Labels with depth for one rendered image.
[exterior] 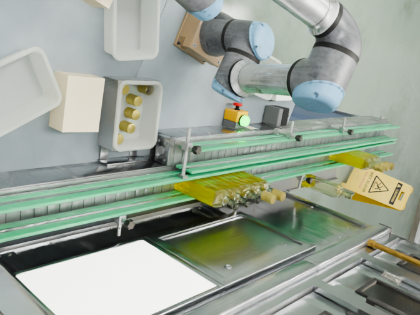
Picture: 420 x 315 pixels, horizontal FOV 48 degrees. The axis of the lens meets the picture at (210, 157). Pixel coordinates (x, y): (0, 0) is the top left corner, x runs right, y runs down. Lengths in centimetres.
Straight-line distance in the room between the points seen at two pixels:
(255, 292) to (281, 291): 10
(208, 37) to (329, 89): 60
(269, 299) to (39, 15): 98
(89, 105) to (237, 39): 51
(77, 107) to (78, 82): 7
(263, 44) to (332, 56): 41
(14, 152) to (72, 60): 31
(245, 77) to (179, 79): 38
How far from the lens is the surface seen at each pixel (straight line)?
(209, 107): 187
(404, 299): 160
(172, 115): 174
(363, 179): 491
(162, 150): 159
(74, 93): 138
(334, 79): 116
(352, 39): 119
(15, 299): 54
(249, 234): 163
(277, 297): 135
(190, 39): 163
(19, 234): 127
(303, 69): 119
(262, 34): 153
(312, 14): 115
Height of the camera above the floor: 198
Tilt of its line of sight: 39 degrees down
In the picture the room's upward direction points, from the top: 111 degrees clockwise
